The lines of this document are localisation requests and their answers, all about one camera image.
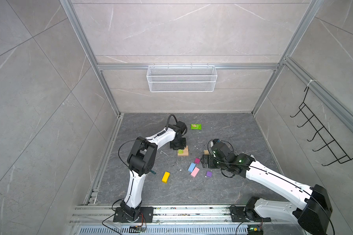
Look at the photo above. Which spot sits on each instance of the green snack packet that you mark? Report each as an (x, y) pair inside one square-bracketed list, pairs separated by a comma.
[(196, 127)]

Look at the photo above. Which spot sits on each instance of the white wire mesh basket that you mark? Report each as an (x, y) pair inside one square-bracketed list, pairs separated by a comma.
[(162, 79)]

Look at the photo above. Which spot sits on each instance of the pink block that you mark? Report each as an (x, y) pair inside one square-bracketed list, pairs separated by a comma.
[(195, 172)]

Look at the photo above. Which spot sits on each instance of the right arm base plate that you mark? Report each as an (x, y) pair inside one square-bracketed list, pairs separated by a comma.
[(242, 214)]

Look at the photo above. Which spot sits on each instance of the light blue block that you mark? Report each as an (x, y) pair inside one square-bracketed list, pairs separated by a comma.
[(191, 167)]

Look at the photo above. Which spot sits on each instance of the aluminium mounting rail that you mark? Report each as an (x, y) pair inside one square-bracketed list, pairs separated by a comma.
[(176, 220)]

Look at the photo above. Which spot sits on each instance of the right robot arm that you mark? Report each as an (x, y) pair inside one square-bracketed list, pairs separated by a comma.
[(307, 206)]

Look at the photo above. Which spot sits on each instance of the yellow arch block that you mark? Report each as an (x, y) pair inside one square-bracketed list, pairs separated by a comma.
[(165, 177)]

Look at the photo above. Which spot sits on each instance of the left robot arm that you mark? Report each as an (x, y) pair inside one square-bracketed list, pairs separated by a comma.
[(141, 160)]

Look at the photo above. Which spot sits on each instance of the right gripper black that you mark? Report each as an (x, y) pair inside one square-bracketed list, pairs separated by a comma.
[(210, 158)]

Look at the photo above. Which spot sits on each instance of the black wire hook rack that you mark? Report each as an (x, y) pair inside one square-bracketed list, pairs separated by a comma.
[(321, 131)]

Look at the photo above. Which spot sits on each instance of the natural wood block long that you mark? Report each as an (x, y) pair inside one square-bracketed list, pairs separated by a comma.
[(185, 152)]

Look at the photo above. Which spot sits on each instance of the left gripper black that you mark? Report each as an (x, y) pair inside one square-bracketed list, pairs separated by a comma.
[(183, 146)]

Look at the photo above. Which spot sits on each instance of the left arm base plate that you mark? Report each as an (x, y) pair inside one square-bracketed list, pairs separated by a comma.
[(138, 215)]

